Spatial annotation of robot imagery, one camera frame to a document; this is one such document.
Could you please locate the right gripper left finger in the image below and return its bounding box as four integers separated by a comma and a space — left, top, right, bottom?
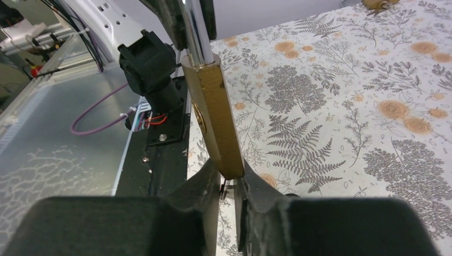
4, 160, 220, 255

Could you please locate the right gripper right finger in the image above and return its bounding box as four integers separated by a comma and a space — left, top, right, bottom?
235, 164, 437, 255

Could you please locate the floral table mat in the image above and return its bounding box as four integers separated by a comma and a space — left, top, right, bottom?
185, 0, 452, 256

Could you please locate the brass padlock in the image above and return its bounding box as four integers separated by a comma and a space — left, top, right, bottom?
361, 0, 400, 10
179, 1, 244, 180

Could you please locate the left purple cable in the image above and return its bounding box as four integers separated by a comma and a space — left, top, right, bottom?
70, 82, 136, 137

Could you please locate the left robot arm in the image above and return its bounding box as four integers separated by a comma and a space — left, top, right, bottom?
67, 1, 216, 114

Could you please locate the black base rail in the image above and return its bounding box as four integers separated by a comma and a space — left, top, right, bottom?
112, 76, 190, 197

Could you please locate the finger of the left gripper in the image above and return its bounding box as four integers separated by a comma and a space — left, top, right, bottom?
140, 0, 188, 50
200, 0, 217, 41

